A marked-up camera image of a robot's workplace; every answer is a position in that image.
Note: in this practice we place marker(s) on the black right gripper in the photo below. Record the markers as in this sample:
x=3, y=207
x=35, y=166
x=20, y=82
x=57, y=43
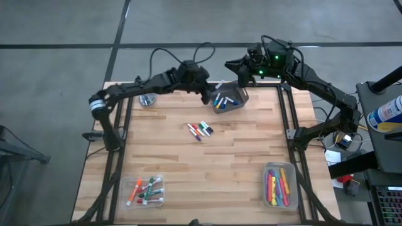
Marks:
x=257, y=67

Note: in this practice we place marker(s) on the orange cap thin marker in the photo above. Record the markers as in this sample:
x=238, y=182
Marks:
x=198, y=130

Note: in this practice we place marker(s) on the red highlighter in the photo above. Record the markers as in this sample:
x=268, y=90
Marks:
x=269, y=192

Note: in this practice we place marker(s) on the blue highlighter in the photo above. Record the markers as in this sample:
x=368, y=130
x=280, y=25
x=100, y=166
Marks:
x=277, y=185

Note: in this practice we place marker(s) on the black floor stand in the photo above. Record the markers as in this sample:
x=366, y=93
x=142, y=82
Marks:
x=28, y=153

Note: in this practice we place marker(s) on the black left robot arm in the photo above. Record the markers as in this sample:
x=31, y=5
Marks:
x=141, y=86

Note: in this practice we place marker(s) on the white paper sheet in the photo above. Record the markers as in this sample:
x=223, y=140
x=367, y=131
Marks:
x=333, y=157

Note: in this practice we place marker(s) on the red marker white caps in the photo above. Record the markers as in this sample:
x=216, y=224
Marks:
x=150, y=201

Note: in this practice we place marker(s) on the orange marker white caps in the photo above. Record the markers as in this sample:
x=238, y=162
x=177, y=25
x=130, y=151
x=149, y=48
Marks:
x=134, y=191

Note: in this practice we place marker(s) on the dark green marker white caps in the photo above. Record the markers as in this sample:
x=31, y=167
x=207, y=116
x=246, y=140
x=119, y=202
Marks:
x=150, y=193

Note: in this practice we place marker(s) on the yellow thin marker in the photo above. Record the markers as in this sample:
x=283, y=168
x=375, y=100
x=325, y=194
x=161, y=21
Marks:
x=220, y=102

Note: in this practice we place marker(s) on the white blue labelled canister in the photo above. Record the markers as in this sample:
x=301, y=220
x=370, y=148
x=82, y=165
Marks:
x=386, y=114

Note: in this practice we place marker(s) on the pink highlighter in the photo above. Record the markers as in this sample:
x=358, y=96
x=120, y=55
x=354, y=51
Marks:
x=284, y=197

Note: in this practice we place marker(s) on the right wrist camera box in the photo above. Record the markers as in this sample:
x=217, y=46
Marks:
x=256, y=50

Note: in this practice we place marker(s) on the small black object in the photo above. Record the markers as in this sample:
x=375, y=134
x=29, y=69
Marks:
x=351, y=188

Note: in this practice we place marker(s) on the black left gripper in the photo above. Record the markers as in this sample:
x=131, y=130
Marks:
x=193, y=75

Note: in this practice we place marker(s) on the turquoise highlighter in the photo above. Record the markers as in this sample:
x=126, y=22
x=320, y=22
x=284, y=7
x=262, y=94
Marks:
x=279, y=201

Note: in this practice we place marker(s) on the clear shallow plastic container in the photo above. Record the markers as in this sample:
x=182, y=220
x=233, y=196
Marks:
x=125, y=185

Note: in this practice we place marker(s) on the blue white power adapter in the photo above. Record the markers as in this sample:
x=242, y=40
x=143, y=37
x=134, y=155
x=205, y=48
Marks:
x=345, y=141

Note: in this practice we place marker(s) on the black pole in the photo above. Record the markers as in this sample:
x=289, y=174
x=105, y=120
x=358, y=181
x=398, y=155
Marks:
x=387, y=80

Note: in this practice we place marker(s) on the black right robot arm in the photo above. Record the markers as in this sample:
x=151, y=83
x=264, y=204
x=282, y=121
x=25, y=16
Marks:
x=314, y=81

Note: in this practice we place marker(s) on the black table clamp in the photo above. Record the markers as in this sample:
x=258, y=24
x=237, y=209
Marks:
x=91, y=136

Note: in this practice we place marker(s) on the white thin marker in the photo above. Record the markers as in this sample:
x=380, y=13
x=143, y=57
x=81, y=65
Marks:
x=220, y=84

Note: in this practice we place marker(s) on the green cap thin marker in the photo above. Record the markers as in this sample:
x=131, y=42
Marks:
x=203, y=127

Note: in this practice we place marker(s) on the black keyboard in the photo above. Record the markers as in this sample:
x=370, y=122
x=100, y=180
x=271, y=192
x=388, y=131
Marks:
x=389, y=204

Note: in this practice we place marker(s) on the black aluminium table frame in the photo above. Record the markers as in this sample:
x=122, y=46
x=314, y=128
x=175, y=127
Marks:
x=220, y=150

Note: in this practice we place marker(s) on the purple cap thin marker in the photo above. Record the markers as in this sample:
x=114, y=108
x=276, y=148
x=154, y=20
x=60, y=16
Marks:
x=196, y=135

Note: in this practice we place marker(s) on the red cap thin marker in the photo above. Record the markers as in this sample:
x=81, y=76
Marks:
x=191, y=127

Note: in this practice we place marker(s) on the magenta marker white caps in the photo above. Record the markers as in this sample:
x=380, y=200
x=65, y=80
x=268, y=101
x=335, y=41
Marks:
x=156, y=181

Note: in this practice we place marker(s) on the white bulb lamp glass base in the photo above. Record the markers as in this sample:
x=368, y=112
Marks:
x=147, y=100

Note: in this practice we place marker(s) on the black cart bar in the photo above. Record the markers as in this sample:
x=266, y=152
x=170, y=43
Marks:
x=351, y=164

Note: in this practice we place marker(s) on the dark grey plastic bin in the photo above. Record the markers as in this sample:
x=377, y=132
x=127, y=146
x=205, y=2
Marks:
x=242, y=94

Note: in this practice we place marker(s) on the black desk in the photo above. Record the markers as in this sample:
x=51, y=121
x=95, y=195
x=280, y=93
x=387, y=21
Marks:
x=370, y=194

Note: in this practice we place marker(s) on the small red object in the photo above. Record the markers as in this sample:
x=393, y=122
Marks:
x=345, y=179

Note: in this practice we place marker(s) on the grey cart top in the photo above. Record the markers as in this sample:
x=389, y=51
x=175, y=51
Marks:
x=389, y=150

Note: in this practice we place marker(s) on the translucent grey plastic bin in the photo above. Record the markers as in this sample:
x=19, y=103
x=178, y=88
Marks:
x=292, y=175

